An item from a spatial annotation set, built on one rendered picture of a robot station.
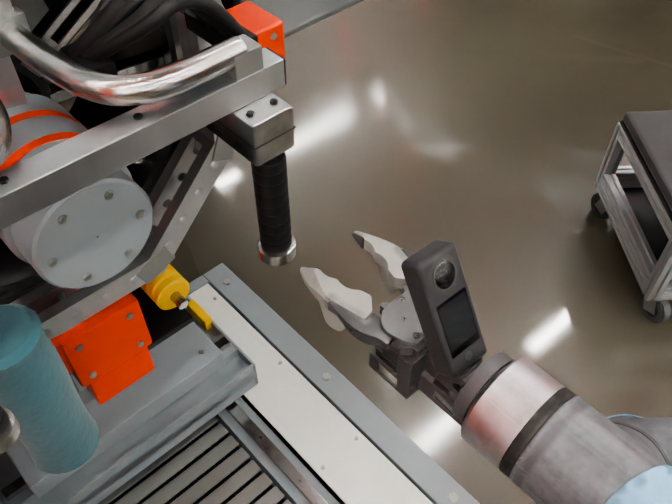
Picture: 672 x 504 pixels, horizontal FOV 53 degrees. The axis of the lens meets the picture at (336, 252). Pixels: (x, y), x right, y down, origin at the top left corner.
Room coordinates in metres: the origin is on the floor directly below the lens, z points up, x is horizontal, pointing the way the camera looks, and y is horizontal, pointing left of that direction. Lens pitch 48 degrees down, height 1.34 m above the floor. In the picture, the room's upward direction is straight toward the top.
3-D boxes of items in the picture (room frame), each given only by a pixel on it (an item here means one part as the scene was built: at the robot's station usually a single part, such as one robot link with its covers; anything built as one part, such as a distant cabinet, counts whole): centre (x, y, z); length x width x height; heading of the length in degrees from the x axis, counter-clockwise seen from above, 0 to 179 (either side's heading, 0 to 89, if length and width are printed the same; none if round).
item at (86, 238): (0.53, 0.30, 0.85); 0.21 x 0.14 x 0.14; 43
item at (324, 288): (0.40, 0.00, 0.81); 0.09 x 0.03 x 0.06; 59
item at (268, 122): (0.55, 0.09, 0.93); 0.09 x 0.05 x 0.05; 43
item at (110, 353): (0.61, 0.38, 0.48); 0.16 x 0.12 x 0.17; 43
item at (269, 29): (0.80, 0.12, 0.85); 0.09 x 0.08 x 0.07; 133
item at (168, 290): (0.74, 0.33, 0.51); 0.29 x 0.06 x 0.06; 43
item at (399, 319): (0.35, -0.09, 0.80); 0.12 x 0.08 x 0.09; 43
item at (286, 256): (0.53, 0.07, 0.83); 0.04 x 0.04 x 0.16
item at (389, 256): (0.45, -0.05, 0.81); 0.09 x 0.03 x 0.06; 26
